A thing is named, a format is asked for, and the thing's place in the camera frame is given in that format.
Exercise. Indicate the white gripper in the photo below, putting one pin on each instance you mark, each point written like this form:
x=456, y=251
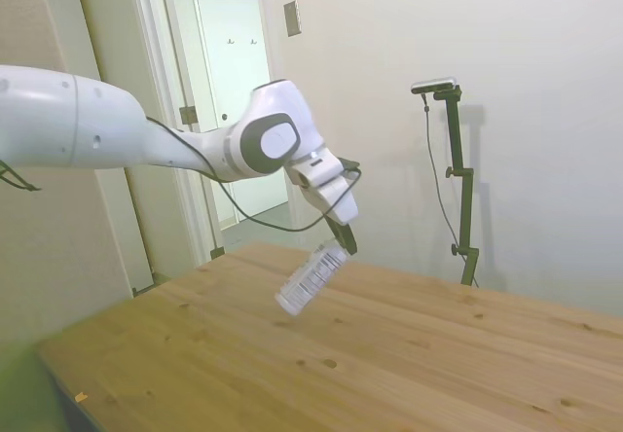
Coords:
x=340, y=203

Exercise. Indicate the water bottle with green cap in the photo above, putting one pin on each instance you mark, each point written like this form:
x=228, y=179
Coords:
x=311, y=276

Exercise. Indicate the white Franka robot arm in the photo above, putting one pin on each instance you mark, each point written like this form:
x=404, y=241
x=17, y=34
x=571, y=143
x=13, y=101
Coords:
x=73, y=116

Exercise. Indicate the brass door hinge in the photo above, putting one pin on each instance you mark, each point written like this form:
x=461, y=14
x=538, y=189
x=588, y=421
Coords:
x=217, y=253
x=188, y=115

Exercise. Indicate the white closed door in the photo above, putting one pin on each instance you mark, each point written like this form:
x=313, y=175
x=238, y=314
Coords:
x=233, y=62

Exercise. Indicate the beige open door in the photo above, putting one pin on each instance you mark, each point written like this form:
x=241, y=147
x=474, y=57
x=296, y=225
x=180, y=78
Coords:
x=121, y=38

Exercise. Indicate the orange paper scrap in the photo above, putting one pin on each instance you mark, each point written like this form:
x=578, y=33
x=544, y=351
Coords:
x=81, y=396

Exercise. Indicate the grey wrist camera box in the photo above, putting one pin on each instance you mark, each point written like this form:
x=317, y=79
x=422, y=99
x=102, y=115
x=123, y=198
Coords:
x=350, y=163

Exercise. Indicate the black articulated camera stand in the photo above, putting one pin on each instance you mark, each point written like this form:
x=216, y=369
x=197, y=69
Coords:
x=456, y=140

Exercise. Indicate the grey exterior camera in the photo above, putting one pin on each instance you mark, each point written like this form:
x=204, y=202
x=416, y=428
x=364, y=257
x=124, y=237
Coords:
x=433, y=85

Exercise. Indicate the white door frame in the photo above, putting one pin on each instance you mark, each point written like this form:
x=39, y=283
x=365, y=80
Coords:
x=272, y=38

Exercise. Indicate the grey wall plate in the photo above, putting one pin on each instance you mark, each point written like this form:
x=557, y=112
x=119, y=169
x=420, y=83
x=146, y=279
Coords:
x=292, y=18

